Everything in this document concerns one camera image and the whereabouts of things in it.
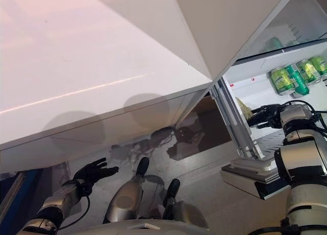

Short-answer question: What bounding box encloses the yellow tea bottle white cap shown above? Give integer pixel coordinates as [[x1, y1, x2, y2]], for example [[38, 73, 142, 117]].
[[234, 97, 256, 121]]

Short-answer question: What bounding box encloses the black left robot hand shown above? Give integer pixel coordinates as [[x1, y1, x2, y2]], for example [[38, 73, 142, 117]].
[[74, 157, 120, 187]]

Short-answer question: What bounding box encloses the white fridge drawer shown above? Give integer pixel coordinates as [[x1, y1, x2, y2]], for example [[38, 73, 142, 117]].
[[208, 40, 327, 200]]

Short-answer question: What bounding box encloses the tall white cabinet panel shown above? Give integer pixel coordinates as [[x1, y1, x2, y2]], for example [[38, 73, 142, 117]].
[[84, 0, 279, 80]]

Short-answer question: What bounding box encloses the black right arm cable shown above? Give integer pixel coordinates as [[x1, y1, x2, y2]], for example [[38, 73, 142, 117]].
[[283, 100, 327, 134]]

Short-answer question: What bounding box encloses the teal green drink can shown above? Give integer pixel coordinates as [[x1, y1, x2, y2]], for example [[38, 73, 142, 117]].
[[283, 63, 310, 98]]

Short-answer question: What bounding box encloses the silver right robot leg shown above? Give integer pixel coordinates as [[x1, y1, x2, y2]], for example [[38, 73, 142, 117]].
[[161, 178, 209, 228]]

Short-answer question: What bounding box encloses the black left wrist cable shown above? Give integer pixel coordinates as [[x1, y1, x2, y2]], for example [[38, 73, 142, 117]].
[[81, 191, 92, 216]]

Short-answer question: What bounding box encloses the blue panel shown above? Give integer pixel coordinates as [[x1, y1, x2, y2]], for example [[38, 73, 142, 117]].
[[0, 168, 55, 221]]

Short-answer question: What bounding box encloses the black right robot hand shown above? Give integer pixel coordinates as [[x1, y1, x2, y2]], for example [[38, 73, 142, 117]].
[[246, 104, 285, 130]]

